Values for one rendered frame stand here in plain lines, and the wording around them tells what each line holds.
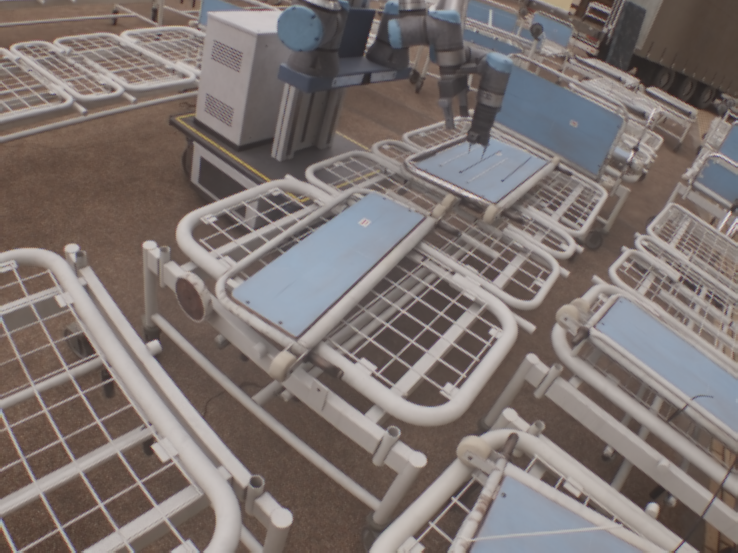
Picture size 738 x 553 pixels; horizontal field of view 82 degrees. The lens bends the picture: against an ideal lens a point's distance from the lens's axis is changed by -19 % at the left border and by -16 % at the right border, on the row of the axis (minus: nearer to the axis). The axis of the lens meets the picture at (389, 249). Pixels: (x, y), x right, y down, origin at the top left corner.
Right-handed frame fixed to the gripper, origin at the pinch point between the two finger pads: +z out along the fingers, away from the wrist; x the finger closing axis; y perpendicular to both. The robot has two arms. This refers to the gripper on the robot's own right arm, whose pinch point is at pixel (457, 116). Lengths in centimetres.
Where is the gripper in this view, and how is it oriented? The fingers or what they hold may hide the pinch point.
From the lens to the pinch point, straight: 161.7
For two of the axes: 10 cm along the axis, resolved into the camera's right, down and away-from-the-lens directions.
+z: 1.5, 8.6, 5.0
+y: -8.8, -1.1, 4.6
